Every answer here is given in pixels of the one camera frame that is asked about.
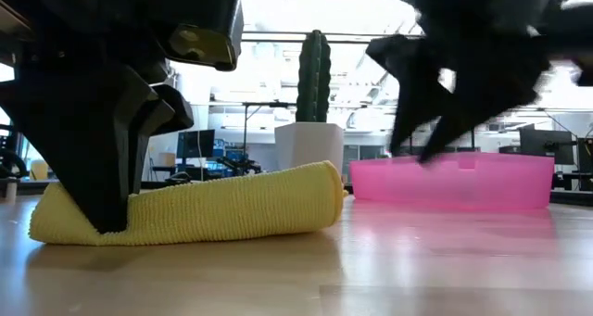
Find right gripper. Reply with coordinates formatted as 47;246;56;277
390;28;553;164

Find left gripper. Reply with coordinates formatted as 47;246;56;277
0;0;196;193

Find yellow microfiber towel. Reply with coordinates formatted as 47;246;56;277
28;159;349;247

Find pink plastic basket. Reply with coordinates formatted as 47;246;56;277
348;151;556;212

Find black computer monitor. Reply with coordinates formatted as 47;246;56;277
176;129;217;160
518;128;576;166

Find pale yellow box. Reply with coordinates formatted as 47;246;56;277
30;159;50;182

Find white plant pot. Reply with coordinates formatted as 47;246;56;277
274;122;346;181

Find green cactus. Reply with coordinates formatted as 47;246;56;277
295;29;333;124

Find black metal workstation frame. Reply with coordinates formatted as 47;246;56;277
203;100;297;169

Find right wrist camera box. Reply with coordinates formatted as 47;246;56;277
364;33;441;79

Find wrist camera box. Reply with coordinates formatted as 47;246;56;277
159;0;246;73
364;33;441;79

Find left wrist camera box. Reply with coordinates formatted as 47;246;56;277
159;0;246;73

